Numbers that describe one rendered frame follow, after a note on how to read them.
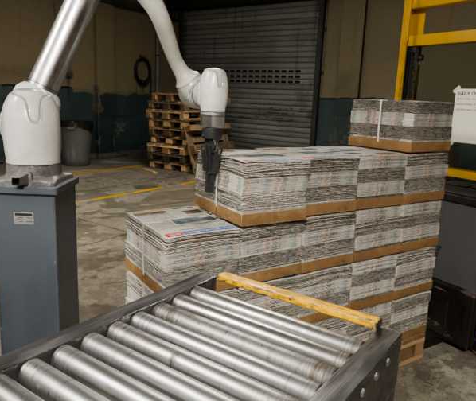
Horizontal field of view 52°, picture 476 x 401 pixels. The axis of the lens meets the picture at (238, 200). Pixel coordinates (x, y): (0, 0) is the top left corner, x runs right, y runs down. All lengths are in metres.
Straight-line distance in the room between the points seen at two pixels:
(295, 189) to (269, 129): 7.81
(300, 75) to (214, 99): 7.56
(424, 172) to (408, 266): 0.45
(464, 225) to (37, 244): 2.22
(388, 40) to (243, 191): 7.23
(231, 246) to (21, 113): 0.78
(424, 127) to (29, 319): 1.75
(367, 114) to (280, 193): 0.83
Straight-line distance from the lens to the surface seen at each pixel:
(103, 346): 1.01
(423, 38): 2.96
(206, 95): 1.75
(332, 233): 2.01
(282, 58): 9.49
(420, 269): 2.52
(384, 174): 2.16
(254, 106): 9.77
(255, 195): 1.69
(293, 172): 1.76
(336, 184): 1.97
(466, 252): 2.97
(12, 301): 1.65
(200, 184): 1.94
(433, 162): 2.41
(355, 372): 0.95
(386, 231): 2.25
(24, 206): 1.54
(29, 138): 1.51
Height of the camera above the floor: 1.28
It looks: 12 degrees down
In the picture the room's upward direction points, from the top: 2 degrees clockwise
